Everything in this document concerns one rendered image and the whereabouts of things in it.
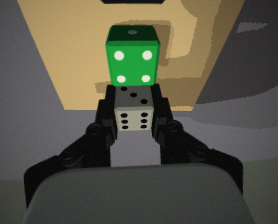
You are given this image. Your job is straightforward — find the green die with white pips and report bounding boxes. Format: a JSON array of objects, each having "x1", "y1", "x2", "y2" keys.
[{"x1": 105, "y1": 25, "x2": 161, "y2": 86}]

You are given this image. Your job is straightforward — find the tan flat mat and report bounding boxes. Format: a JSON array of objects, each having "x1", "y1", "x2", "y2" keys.
[{"x1": 17, "y1": 0, "x2": 245, "y2": 111}]

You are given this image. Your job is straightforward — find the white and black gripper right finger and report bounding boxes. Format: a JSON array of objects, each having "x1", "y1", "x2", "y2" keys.
[{"x1": 150, "y1": 84, "x2": 243, "y2": 196}]

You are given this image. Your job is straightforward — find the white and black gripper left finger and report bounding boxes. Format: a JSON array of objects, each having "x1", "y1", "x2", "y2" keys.
[{"x1": 24, "y1": 85, "x2": 118, "y2": 209}]

